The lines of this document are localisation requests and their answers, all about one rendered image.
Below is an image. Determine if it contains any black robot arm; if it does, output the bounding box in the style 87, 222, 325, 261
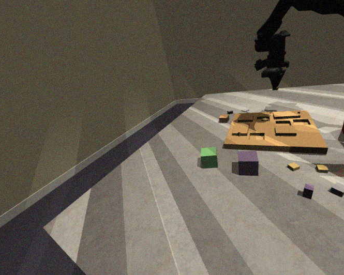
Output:
254, 0, 344, 71

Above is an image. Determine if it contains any green cube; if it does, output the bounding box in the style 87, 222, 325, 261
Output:
201, 147, 218, 169

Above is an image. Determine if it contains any tan square puzzle board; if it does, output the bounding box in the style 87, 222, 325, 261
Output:
224, 110, 328, 154

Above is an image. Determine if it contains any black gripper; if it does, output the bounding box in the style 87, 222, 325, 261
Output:
261, 49, 289, 89

